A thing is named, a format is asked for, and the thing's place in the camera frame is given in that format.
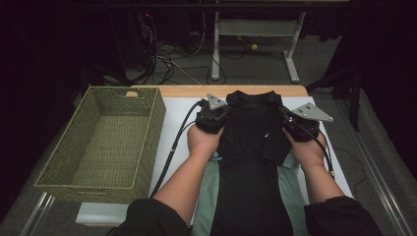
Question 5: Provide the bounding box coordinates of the black metal stand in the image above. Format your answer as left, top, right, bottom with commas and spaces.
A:
306, 58, 363, 132

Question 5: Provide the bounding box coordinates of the person's black left sleeve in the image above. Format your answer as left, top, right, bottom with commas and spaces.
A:
109, 198, 193, 236

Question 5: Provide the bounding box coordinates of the right hand-held gripper cable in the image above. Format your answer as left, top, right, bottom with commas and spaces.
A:
288, 117, 336, 180

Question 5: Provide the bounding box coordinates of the green woven basket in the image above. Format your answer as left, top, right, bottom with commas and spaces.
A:
33, 86, 167, 205

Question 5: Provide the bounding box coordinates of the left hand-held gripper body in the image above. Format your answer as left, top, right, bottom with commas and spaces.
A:
195, 92, 231, 135

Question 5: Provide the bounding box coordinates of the black and mint green shirt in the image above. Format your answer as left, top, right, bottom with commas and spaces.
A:
191, 89, 309, 236

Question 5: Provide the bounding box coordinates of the left hand-held gripper cable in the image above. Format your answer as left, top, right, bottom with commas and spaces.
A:
149, 99, 205, 200

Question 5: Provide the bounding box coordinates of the person's left hand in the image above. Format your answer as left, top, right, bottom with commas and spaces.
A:
186, 124, 225, 159

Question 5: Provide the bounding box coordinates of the bundle of floor cables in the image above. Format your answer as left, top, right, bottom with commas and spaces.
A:
137, 13, 227, 87

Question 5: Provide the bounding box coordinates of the white metal desk frame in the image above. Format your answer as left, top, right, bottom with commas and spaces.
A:
210, 11, 308, 84

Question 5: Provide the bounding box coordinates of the short aluminium floor rail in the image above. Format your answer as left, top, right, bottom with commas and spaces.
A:
20, 192, 56, 236

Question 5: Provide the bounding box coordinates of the person's black right sleeve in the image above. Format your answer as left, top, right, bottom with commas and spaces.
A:
304, 196, 385, 236

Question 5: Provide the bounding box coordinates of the hand-held gripper cable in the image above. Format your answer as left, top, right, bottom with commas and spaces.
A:
149, 99, 205, 200
288, 117, 336, 180

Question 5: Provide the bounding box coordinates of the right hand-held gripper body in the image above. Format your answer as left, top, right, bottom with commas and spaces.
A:
282, 102, 334, 143

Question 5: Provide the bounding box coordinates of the person's right hand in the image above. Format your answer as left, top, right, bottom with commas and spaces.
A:
282, 128, 328, 171

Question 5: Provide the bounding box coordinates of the black equipment with red light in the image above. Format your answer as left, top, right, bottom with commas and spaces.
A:
131, 9, 156, 72

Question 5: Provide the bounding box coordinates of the long aluminium floor rail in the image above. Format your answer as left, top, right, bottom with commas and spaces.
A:
333, 97, 414, 236

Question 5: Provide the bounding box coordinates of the person's black sleeve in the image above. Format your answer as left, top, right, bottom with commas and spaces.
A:
304, 196, 385, 236
109, 198, 193, 236

